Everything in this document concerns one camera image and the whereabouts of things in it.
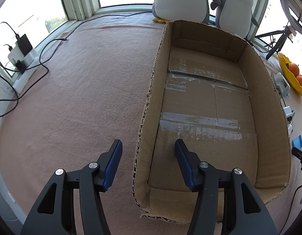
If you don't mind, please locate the white usb charger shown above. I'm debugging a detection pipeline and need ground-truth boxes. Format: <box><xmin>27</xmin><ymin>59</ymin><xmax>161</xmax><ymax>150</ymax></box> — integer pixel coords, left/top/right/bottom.
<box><xmin>283</xmin><ymin>106</ymin><xmax>295</xmax><ymax>134</ymax></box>

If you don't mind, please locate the white plug-in device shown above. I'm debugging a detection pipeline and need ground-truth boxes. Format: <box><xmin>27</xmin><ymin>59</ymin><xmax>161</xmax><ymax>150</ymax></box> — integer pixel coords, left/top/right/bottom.
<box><xmin>274</xmin><ymin>72</ymin><xmax>290</xmax><ymax>98</ymax></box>

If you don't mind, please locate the blue phone stand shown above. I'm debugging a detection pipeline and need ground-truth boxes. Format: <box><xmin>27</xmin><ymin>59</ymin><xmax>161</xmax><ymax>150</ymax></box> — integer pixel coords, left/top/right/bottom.
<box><xmin>292</xmin><ymin>135</ymin><xmax>302</xmax><ymax>149</ymax></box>

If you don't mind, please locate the yellow fruit bowl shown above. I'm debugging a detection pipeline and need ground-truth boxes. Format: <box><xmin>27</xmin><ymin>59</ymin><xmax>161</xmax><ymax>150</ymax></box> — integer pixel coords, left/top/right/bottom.
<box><xmin>278</xmin><ymin>52</ymin><xmax>302</xmax><ymax>96</ymax></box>

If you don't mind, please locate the open cardboard box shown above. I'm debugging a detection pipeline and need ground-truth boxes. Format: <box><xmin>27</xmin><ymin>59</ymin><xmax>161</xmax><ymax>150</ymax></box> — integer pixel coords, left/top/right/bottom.
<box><xmin>132</xmin><ymin>20</ymin><xmax>291</xmax><ymax>224</ymax></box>

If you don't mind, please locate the black tripod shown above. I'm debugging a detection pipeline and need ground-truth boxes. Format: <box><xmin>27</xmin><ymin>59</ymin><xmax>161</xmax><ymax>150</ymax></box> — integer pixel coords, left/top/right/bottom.
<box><xmin>255</xmin><ymin>25</ymin><xmax>295</xmax><ymax>60</ymax></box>

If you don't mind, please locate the pink blanket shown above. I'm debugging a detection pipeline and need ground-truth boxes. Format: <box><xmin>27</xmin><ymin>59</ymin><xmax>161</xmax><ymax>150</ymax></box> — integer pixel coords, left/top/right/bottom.
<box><xmin>0</xmin><ymin>13</ymin><xmax>302</xmax><ymax>234</ymax></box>

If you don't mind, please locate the white power strip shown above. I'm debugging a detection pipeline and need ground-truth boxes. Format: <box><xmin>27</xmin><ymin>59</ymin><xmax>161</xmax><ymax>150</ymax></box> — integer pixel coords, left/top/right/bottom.
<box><xmin>8</xmin><ymin>43</ymin><xmax>38</xmax><ymax>94</ymax></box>

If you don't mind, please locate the small plush penguin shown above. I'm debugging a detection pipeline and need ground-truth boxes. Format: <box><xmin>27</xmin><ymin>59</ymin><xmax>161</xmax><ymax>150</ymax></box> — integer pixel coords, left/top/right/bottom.
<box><xmin>211</xmin><ymin>0</ymin><xmax>259</xmax><ymax>38</ymax></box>

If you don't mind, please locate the black power adapter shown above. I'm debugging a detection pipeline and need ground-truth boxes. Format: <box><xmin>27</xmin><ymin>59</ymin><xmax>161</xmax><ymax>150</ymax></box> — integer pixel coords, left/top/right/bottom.
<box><xmin>16</xmin><ymin>34</ymin><xmax>33</xmax><ymax>56</ymax></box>

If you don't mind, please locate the large plush penguin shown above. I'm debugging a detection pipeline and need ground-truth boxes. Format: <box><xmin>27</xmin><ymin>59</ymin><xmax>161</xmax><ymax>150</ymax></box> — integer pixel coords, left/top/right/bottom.
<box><xmin>152</xmin><ymin>0</ymin><xmax>221</xmax><ymax>24</ymax></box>

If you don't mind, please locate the black cable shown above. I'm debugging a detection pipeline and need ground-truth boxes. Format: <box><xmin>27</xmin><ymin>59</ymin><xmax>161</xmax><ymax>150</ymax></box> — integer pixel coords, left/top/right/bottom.
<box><xmin>0</xmin><ymin>11</ymin><xmax>153</xmax><ymax>118</ymax></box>

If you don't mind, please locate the white ring light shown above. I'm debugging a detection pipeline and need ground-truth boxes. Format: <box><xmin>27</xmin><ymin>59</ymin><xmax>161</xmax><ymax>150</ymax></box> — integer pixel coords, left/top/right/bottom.
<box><xmin>280</xmin><ymin>0</ymin><xmax>302</xmax><ymax>35</ymax></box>

